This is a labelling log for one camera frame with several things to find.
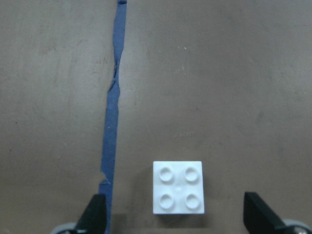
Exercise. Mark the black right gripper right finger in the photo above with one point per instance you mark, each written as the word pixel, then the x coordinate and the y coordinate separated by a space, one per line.
pixel 259 218

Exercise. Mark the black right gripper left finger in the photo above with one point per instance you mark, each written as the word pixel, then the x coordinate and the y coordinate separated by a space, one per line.
pixel 93 220

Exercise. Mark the white block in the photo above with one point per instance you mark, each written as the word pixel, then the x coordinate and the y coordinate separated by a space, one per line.
pixel 178 188

